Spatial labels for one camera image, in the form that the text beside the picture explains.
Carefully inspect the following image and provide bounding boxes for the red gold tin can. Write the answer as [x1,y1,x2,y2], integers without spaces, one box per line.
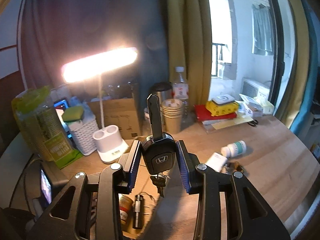
[118,194,133,225]

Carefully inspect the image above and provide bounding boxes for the brown strap wristwatch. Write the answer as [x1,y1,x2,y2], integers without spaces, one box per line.
[224,161,245,174]

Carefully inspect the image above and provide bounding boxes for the black car key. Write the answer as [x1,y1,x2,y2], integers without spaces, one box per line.
[142,94,177,197]

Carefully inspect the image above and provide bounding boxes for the white boxes pile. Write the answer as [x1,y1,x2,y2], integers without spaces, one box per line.
[239,94,274,118]

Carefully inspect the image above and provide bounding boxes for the black phone stand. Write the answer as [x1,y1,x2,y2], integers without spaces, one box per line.
[23,158,68,212]

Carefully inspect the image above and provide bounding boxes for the yellow curtain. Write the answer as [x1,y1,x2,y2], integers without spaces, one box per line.
[167,0,212,107]

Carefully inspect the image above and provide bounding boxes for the yellow wet wipes pack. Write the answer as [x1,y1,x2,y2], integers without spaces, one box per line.
[206,101,239,116]

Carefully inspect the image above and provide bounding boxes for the white plastic basket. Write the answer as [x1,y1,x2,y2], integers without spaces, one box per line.
[67,119,99,156]

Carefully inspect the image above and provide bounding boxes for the stack of paper cups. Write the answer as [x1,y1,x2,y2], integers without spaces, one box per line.
[161,99,183,134]

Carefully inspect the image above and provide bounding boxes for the red book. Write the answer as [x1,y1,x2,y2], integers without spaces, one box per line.
[194,104,238,123]

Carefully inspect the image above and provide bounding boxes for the green tea package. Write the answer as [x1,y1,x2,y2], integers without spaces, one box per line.
[11,86,82,169]

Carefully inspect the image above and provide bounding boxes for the white pill bottle teal label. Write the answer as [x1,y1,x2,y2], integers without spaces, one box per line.
[221,140,247,158]

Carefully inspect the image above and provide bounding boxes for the black flashlight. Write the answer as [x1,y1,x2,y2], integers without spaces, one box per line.
[133,194,144,229]

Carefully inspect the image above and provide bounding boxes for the green yellow sponge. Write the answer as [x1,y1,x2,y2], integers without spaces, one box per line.
[62,105,84,122]

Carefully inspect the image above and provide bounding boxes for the white device on wipes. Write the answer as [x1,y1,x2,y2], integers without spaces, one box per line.
[211,94,235,105]

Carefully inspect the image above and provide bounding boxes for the yellow envelope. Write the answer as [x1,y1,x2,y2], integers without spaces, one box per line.
[202,115,253,133]

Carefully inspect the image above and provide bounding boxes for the brown cardboard carton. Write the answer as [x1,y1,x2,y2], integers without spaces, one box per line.
[102,83,142,139]

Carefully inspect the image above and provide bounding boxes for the white desk lamp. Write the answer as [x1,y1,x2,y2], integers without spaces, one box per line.
[61,47,139,164]

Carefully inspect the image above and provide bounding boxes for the clear water bottle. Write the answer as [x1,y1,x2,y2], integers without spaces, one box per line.
[172,66,189,119]

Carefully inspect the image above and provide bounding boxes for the white 33W charger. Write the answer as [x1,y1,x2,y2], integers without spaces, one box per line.
[205,152,228,172]

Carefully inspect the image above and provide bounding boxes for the steel thermos cup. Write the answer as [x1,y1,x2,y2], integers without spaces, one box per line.
[150,81,172,104]

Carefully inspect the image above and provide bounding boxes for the black scissors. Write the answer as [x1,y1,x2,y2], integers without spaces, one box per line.
[248,120,259,127]

